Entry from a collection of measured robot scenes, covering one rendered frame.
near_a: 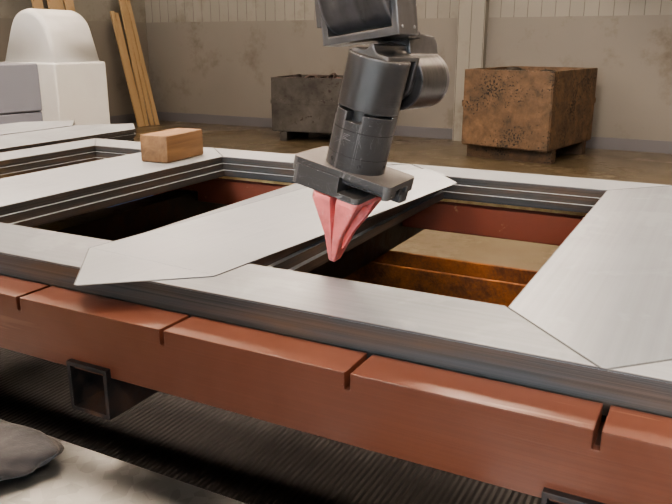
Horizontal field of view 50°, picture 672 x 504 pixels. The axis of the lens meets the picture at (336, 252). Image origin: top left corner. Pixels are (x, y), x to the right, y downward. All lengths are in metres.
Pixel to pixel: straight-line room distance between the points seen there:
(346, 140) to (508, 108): 6.17
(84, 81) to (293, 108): 2.65
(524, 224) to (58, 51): 5.23
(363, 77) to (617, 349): 0.31
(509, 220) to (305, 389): 0.69
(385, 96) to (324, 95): 7.29
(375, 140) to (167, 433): 0.55
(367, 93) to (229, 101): 9.13
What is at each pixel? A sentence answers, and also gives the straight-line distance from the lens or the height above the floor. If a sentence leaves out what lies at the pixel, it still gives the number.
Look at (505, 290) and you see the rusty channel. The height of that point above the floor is 0.71.
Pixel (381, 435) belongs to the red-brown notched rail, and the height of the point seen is 0.78.
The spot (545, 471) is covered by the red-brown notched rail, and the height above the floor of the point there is 0.79.
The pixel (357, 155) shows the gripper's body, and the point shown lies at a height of 0.97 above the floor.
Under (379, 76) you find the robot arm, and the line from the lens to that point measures 0.65.
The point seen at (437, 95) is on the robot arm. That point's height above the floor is 1.01.
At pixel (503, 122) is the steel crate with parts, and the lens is 6.85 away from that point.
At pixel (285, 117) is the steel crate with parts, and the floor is 0.26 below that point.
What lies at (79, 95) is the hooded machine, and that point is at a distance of 6.20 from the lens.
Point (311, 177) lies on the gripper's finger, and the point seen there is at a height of 0.94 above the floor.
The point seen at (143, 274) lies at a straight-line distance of 0.72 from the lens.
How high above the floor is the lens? 1.07
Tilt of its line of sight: 16 degrees down
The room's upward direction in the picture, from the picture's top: straight up
